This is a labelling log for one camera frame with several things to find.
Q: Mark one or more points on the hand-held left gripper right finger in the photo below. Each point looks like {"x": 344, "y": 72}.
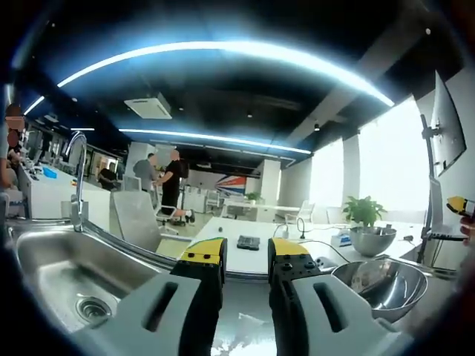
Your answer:
{"x": 319, "y": 311}

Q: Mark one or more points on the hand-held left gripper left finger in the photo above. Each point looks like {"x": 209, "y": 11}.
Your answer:
{"x": 163, "y": 308}

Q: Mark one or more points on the black flat case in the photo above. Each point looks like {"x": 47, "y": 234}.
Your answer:
{"x": 248, "y": 242}

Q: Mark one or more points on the blue tray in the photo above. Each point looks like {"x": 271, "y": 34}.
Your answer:
{"x": 49, "y": 172}

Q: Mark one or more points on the large green potted plant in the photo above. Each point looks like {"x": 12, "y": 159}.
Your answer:
{"x": 363, "y": 211}

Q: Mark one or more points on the white mesh chair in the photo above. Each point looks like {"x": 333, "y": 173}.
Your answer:
{"x": 137, "y": 219}

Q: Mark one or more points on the chrome gooseneck faucet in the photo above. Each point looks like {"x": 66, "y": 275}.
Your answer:
{"x": 77, "y": 193}

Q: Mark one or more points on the stainless steel sink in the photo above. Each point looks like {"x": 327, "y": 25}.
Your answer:
{"x": 55, "y": 267}

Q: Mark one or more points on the long white table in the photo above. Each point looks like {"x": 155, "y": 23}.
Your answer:
{"x": 256, "y": 259}

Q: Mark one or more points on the steel bowl with water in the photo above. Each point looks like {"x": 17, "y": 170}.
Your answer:
{"x": 393, "y": 293}

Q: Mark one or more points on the ceiling air conditioner unit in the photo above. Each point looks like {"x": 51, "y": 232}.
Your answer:
{"x": 148, "y": 105}

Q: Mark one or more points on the white game controller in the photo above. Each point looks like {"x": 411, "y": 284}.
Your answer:
{"x": 323, "y": 261}

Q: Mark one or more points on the black gooseneck holder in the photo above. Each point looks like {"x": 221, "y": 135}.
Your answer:
{"x": 301, "y": 228}

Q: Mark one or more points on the small green potted plant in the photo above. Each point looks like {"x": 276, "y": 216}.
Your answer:
{"x": 254, "y": 197}

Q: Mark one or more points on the blue and white box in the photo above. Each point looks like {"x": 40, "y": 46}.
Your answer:
{"x": 341, "y": 239}

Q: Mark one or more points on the grey computer monitor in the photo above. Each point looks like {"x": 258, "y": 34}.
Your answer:
{"x": 447, "y": 126}

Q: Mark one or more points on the person's right hand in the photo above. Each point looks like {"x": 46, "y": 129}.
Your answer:
{"x": 469, "y": 228}

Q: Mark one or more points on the empty steel bowl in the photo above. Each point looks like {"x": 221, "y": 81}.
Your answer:
{"x": 373, "y": 242}

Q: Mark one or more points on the white office chair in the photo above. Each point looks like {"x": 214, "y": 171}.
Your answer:
{"x": 307, "y": 211}

